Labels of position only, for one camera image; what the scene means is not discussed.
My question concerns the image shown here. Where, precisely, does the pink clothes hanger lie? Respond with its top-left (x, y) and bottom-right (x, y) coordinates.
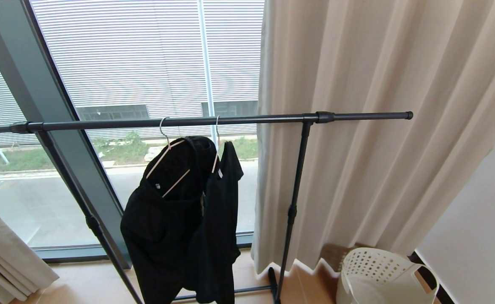
top-left (146, 117), bottom-right (191, 198)
top-left (212, 115), bottom-right (223, 174)

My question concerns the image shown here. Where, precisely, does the black garment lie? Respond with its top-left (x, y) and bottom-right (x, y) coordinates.
top-left (184, 141), bottom-right (244, 304)
top-left (120, 136), bottom-right (218, 304)

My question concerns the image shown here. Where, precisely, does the black clothes rack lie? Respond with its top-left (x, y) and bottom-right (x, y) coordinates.
top-left (0, 111), bottom-right (413, 304)

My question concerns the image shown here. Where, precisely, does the white laundry basket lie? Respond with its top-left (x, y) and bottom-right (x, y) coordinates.
top-left (336, 247), bottom-right (440, 304)

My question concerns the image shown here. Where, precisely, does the beige curtain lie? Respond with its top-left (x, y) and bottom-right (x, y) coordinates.
top-left (251, 0), bottom-right (495, 274)
top-left (0, 192), bottom-right (60, 304)

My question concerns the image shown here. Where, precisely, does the window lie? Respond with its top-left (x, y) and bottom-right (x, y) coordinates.
top-left (0, 0), bottom-right (266, 264)

